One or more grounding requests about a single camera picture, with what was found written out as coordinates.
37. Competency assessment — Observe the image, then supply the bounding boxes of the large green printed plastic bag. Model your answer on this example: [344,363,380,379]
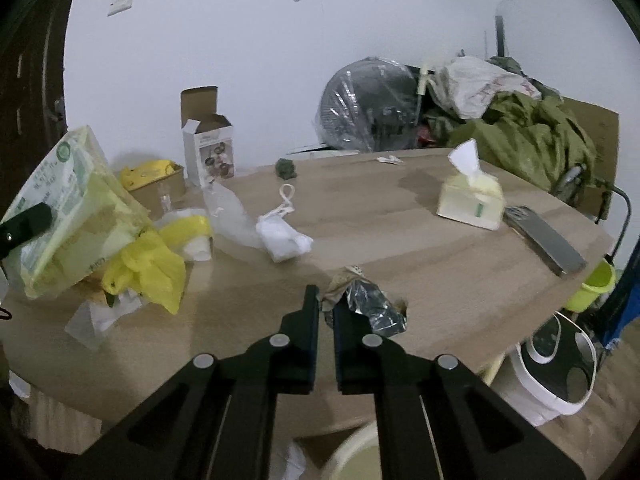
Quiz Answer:
[3,126,151,299]

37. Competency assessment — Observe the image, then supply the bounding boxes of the white paper scraps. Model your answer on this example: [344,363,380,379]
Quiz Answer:
[64,289,148,351]

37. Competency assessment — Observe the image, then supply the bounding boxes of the yellow plastic bag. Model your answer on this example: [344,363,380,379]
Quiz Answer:
[101,214,213,314]

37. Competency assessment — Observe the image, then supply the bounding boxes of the silver foil wrapper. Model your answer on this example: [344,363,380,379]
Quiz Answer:
[320,266,408,338]

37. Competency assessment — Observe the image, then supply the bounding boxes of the clear plastic bag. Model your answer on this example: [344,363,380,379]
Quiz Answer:
[202,181,264,250]

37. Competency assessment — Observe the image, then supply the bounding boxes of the cream trash bin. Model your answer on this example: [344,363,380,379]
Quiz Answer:
[320,422,382,480]

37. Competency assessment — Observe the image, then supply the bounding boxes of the yellow bag in tray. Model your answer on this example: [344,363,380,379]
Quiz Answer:
[119,159,175,191]

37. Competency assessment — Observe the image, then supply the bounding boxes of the white foot bath machine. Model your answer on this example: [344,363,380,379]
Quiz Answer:
[491,312,597,427]

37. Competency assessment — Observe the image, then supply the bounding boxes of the brown cardboard tray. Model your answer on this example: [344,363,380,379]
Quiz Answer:
[130,162,186,220]

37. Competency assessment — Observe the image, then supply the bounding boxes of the grey smartphone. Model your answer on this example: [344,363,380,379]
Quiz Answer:
[503,206,586,276]

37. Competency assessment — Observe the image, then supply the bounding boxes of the white open carton box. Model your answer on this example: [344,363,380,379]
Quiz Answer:
[180,86,235,188]

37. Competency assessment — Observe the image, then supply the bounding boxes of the lime green plastic basin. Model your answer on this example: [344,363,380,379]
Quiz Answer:
[564,259,616,313]

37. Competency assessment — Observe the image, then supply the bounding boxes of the yellow tissue pack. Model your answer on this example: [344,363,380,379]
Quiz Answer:
[437,139,506,231]

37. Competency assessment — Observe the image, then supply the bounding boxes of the small dark green object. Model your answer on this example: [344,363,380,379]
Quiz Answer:
[274,158,297,181]

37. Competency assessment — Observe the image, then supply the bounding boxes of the small white wrapper scrap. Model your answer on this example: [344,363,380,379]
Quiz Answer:
[376,155,405,166]

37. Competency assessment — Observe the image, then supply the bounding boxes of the olive green clothes pile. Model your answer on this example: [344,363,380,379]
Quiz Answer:
[422,56,593,207]

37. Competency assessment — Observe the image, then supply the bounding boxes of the fan wrapped in plastic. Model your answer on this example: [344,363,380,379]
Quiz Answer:
[316,56,418,153]

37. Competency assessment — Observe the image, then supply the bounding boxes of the white printed plastic bag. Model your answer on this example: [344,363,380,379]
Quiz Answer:
[427,56,542,120]

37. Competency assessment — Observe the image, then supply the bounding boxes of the brown cardboard sheet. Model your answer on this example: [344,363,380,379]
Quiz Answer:
[552,96,620,220]

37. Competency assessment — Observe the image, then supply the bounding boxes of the white wall switch plate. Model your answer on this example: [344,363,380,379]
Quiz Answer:
[107,0,134,16]

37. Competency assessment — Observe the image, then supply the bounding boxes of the black metal chair frame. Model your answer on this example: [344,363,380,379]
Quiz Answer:
[594,181,633,261]

